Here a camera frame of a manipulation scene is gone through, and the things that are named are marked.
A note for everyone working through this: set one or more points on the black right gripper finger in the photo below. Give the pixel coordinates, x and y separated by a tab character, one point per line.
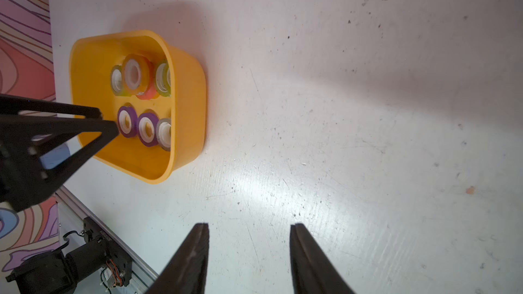
14	105
39	154
186	271
311	270

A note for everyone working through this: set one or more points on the yellow-green tape roll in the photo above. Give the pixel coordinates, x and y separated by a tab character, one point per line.
116	81
161	82

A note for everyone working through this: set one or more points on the purple tape roll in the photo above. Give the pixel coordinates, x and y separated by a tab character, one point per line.
147	123
127	121

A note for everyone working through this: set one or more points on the orange tape roll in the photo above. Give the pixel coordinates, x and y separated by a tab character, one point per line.
137	71

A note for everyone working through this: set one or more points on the red tape roll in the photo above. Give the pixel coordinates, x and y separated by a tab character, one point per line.
150	93

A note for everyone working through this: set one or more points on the grey clear tape roll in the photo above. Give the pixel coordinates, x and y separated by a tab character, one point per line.
163	133

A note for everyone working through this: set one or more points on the yellow plastic storage box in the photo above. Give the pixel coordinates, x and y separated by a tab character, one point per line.
90	64

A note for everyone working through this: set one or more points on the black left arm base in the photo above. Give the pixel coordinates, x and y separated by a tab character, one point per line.
82	254

